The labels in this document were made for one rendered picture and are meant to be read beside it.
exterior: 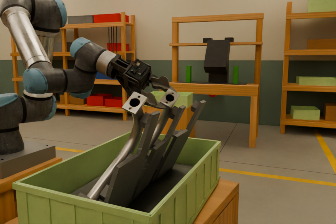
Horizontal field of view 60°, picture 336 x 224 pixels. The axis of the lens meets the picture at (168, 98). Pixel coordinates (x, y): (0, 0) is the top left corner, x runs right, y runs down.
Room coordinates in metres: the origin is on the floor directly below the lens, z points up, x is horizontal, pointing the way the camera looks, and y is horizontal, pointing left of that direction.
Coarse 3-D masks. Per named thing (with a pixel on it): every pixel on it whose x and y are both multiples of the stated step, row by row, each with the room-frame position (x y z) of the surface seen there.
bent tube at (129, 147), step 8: (136, 96) 0.72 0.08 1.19; (144, 96) 0.72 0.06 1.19; (128, 104) 0.71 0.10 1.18; (136, 104) 0.74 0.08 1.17; (136, 112) 0.69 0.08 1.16; (136, 120) 0.75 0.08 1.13; (136, 128) 0.77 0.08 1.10; (136, 136) 0.77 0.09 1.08; (128, 144) 0.77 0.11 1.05; (136, 144) 0.78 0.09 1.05; (120, 152) 0.76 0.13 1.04; (128, 152) 0.76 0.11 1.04; (120, 160) 0.74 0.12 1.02; (112, 168) 0.72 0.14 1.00; (104, 176) 0.71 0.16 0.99; (96, 184) 0.69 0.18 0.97; (104, 184) 0.70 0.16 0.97; (96, 192) 0.68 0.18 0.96; (96, 200) 0.67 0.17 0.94
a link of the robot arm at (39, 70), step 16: (16, 0) 1.06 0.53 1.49; (0, 16) 1.04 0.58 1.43; (16, 16) 1.01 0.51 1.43; (16, 32) 0.97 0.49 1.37; (32, 32) 0.98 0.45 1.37; (32, 48) 0.92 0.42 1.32; (32, 64) 0.89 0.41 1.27; (48, 64) 0.90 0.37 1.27; (32, 80) 0.83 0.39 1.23; (48, 80) 0.86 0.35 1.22; (64, 80) 0.90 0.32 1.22
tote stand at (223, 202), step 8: (224, 184) 1.10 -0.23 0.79; (232, 184) 1.10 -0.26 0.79; (216, 192) 1.03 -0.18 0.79; (224, 192) 1.03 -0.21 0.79; (232, 192) 1.05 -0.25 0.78; (208, 200) 0.97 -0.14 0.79; (216, 200) 0.97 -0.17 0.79; (224, 200) 0.98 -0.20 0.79; (232, 200) 1.05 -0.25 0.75; (208, 208) 0.92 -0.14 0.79; (216, 208) 0.92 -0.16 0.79; (224, 208) 0.99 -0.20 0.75; (232, 208) 1.06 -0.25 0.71; (200, 216) 0.87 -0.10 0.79; (208, 216) 0.87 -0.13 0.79; (216, 216) 0.91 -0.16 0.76; (224, 216) 0.98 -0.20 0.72; (232, 216) 1.06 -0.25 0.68
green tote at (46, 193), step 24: (120, 144) 1.19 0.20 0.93; (168, 144) 1.21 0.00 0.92; (192, 144) 1.17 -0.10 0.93; (216, 144) 1.08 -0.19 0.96; (48, 168) 0.84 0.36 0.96; (72, 168) 0.93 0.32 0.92; (96, 168) 1.04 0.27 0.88; (192, 168) 0.84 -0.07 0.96; (216, 168) 1.08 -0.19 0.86; (24, 192) 0.72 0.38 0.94; (48, 192) 0.68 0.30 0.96; (192, 192) 0.82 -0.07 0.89; (24, 216) 0.73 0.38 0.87; (48, 216) 0.69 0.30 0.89; (72, 216) 0.66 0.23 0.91; (96, 216) 0.63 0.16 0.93; (120, 216) 0.60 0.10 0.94; (144, 216) 0.57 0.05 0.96; (168, 216) 0.66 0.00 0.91; (192, 216) 0.82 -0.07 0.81
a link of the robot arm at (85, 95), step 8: (72, 72) 0.93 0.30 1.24; (80, 72) 0.93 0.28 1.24; (88, 72) 0.94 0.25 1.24; (96, 72) 0.96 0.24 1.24; (72, 80) 0.91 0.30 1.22; (80, 80) 0.93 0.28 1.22; (88, 80) 0.95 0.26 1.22; (72, 88) 0.92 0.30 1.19; (80, 88) 0.94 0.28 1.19; (88, 88) 0.96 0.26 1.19; (80, 96) 0.96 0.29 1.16; (88, 96) 0.99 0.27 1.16
